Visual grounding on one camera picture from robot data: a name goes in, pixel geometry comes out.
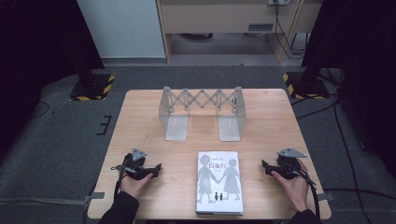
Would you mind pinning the black stand base striped edge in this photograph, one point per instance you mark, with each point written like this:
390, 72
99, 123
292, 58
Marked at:
93, 87
306, 85

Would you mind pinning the black curtain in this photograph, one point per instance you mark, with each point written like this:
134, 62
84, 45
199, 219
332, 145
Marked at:
364, 46
34, 56

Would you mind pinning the person's left hand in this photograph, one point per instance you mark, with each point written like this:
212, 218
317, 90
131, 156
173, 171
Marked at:
134, 186

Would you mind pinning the person's right hand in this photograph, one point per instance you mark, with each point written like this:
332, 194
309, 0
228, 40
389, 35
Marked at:
292, 189

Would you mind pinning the grey hardcover book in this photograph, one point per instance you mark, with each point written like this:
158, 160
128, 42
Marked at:
219, 183

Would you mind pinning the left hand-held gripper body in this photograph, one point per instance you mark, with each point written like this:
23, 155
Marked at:
135, 161

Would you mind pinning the expandable metal bookend rack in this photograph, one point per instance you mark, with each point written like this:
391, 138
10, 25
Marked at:
201, 102

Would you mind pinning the white panel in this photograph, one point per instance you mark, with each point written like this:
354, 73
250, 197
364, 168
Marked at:
124, 28

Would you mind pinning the white power strip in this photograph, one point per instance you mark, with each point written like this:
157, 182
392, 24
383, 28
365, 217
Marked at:
278, 2

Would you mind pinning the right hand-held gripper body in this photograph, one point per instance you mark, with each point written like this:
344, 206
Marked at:
288, 166

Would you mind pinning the grey tape strip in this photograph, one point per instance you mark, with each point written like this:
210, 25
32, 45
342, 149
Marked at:
325, 196
95, 196

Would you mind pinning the light wooden desk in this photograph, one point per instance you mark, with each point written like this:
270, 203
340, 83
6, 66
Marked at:
218, 14

